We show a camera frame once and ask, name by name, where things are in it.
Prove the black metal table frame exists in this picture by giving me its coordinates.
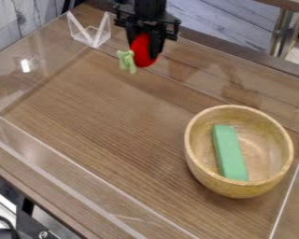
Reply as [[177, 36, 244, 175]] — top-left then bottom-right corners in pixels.
[[0, 180, 62, 239]]

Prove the clear acrylic tray wall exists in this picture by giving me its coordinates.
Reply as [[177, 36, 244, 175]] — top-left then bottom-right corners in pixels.
[[0, 116, 197, 239]]

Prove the green rectangular block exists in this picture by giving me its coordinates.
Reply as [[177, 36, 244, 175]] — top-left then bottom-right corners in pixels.
[[212, 125, 250, 181]]

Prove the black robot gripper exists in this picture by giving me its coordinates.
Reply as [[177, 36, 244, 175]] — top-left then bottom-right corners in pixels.
[[113, 3, 180, 60]]

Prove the red plush fruit green stem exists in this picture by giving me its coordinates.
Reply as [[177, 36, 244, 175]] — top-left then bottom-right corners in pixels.
[[117, 33, 157, 74]]

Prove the light wooden bowl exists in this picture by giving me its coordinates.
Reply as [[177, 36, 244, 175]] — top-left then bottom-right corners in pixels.
[[184, 105, 294, 199]]

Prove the wooden background table leg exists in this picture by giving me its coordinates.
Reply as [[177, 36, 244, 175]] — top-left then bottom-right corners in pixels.
[[270, 9, 299, 59]]

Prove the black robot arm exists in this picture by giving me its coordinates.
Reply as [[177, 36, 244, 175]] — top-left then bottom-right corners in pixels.
[[113, 0, 181, 61]]

